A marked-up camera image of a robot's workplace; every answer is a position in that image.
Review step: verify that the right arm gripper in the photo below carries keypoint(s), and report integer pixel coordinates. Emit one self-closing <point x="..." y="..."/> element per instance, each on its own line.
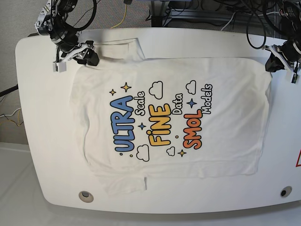
<point x="83" y="53"/>

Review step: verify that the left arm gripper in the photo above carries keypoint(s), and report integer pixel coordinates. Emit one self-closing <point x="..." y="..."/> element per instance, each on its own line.
<point x="283" y="57"/>

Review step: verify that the white printed T-shirt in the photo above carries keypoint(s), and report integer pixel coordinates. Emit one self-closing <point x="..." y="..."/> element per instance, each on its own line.
<point x="137" y="118"/>

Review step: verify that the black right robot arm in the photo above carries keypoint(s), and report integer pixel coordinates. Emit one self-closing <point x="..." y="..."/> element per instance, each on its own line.
<point x="52" y="22"/>

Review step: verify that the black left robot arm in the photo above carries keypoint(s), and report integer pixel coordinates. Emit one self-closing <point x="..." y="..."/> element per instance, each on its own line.
<point x="290" y="23"/>

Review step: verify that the red triangle sticker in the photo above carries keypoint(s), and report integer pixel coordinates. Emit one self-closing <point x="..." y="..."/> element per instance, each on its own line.
<point x="298" y="163"/>

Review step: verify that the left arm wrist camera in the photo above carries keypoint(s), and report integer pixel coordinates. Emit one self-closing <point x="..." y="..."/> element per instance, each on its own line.
<point x="295" y="76"/>

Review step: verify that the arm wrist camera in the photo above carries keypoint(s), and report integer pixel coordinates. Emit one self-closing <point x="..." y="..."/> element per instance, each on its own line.
<point x="295" y="76"/>
<point x="59" y="66"/>

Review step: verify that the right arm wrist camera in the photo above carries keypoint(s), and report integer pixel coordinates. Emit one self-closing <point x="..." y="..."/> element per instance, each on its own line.
<point x="59" y="66"/>

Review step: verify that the black aluminium frame stand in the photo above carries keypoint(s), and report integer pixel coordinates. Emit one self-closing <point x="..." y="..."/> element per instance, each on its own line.
<point x="217" y="13"/>

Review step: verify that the right table cable grommet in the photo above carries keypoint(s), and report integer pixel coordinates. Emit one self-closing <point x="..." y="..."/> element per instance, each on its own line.
<point x="286" y="191"/>

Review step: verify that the table cable grommet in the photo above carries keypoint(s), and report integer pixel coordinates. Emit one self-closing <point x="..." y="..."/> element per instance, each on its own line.
<point x="86" y="196"/>
<point x="286" y="191"/>

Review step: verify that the left table cable grommet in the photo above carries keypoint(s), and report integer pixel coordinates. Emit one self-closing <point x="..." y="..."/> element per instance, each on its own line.
<point x="86" y="196"/>

